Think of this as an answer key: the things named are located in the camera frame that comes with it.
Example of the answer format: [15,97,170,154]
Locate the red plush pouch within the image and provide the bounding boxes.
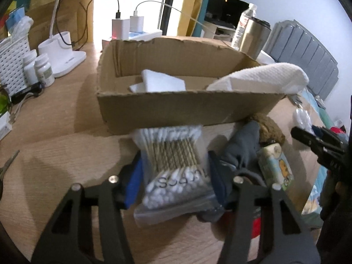
[251,216,261,239]

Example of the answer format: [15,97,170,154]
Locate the small cartoon tissue pack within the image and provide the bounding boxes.
[258,143,294,191]

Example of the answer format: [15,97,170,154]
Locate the white paper towel roll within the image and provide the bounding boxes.
[206,63,309,95]

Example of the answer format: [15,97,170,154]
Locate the bag of cotton swabs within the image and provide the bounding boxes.
[132,125,220,226]

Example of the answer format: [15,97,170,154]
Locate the clear bag cotton balls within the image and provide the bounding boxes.
[293,108,314,134]

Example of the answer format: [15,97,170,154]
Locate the brown plush toy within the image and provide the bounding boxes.
[246,113,286,146]

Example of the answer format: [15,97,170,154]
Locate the grey fabric glove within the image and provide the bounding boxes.
[197,121,266,223]

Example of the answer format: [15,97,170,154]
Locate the grey bed headboard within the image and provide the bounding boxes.
[264,20,339,100]

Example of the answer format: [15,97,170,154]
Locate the steel travel mug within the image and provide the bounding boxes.
[239,17,271,60]

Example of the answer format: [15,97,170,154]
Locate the clear water bottle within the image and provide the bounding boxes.
[231,3,257,50]

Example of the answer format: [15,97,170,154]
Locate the small white plug adapter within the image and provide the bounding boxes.
[0,112,12,140]

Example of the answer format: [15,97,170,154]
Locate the green glass jar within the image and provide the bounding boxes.
[0,85,11,117]

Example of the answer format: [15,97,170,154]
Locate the black flashlight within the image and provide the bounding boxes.
[11,82,44,105]

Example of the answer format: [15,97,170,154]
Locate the black monitor on stand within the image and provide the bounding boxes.
[204,0,249,29]

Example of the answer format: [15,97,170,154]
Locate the brown cardboard box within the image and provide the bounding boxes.
[96,37,282,135]

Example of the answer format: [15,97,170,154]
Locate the white pill bottle left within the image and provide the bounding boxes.
[23,49,38,85]

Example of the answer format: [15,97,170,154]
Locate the white pill bottle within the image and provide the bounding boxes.
[34,53,55,88]
[23,49,38,85]

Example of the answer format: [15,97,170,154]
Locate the white pill bottle right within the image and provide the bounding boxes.
[34,53,55,88]

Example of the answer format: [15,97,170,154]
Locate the white folded tissue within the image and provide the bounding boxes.
[129,69,186,93]

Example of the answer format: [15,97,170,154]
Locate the white desk lamp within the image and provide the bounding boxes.
[38,0,86,78]

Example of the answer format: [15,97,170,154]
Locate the yellow curtain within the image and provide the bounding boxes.
[177,0,203,36]

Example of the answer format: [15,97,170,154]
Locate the white power strip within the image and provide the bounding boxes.
[102,29,163,49]

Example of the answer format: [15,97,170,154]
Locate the white woven plastic basket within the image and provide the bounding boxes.
[0,35,30,97]

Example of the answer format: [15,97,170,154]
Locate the black handled scissors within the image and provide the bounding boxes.
[0,150,20,199]

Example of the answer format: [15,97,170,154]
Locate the white charger black cable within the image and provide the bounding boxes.
[79,0,131,41]

